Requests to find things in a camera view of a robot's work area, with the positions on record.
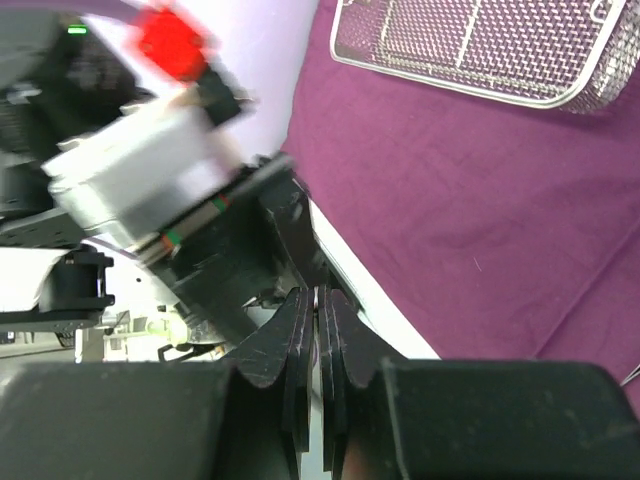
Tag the thin steel tweezers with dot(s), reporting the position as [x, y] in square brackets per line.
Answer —
[635, 373]

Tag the wire mesh instrument tray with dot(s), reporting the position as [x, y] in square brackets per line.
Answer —
[575, 56]

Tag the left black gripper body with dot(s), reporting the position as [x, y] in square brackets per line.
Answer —
[251, 243]

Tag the purple cloth wrap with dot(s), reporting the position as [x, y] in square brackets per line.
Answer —
[498, 232]

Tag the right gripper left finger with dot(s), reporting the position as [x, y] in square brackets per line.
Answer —
[244, 416]

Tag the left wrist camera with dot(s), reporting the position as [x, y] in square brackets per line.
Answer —
[136, 176]

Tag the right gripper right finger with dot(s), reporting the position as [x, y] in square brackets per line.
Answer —
[390, 417]

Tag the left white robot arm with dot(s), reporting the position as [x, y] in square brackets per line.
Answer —
[58, 86]

